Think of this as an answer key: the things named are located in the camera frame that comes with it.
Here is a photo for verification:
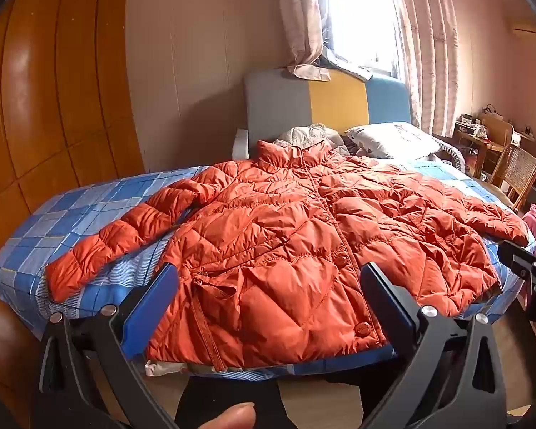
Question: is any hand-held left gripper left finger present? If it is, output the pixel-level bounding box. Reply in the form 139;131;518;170
33;263;182;429

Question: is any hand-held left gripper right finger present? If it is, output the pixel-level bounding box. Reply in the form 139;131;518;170
359;261;507;429

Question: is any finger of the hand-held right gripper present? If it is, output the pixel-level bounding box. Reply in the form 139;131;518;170
498;240;536;287

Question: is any orange puffer jacket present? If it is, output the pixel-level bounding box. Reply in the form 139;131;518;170
45;140;531;371

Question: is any person's left hand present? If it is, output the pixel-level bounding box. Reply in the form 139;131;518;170
208;402;257;429

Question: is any wooden rattan chair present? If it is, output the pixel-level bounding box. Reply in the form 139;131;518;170
489;143;536;211

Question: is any cluttered wooden desk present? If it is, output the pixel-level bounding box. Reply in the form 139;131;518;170
453;114;536;179

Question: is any bed with blue plaid sheet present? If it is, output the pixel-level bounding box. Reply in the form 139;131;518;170
0;156;536;383

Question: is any grey fabric cot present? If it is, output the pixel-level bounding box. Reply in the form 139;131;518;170
429;136;467;171

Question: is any white printed pillow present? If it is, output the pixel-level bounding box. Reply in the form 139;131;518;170
345;122;443;160

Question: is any grey padded bedside stand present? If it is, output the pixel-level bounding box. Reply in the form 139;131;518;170
232;127;251;162

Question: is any grey quilted garment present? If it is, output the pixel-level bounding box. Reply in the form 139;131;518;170
273;124;340;148

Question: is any grey yellow blue headboard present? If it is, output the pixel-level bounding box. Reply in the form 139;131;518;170
243;68;412;146

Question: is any long pink patterned curtain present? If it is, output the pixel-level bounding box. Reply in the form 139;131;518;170
382;0;461;137

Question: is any orange wooden wardrobe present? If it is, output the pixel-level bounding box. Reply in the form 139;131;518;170
0;0;146;429

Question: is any bright window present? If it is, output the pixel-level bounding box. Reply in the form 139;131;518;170
324;0;405;79

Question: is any short pink patterned curtain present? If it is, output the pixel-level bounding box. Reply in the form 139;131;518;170
272;0;333;82

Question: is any wall air conditioner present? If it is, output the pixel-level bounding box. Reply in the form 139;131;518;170
511;20;536;39

